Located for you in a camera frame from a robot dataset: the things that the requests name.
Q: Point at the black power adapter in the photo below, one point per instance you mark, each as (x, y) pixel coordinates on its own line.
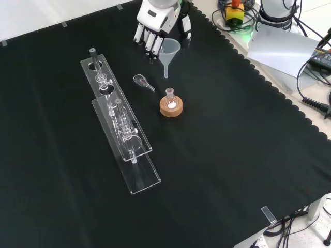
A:
(322, 56)

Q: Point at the small round-bottom glass flask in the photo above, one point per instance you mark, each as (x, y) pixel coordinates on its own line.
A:
(171, 100)

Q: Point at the pale board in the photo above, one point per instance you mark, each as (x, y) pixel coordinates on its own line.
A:
(279, 51)

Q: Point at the clear tape strip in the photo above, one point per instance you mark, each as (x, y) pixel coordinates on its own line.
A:
(64, 24)
(4, 43)
(119, 7)
(268, 214)

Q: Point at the clear glass weighing funnel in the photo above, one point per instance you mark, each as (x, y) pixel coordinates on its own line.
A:
(141, 80)

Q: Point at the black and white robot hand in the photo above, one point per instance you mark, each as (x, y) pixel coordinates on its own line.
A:
(155, 18)

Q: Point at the translucent plastic funnel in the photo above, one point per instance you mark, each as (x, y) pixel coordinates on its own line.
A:
(169, 50)

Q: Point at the black cloth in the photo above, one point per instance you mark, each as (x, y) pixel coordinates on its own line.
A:
(207, 155)

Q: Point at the clear acrylic funnel stand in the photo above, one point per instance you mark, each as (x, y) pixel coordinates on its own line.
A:
(124, 134)

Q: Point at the yellow stop button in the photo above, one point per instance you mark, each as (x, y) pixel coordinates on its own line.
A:
(234, 14)

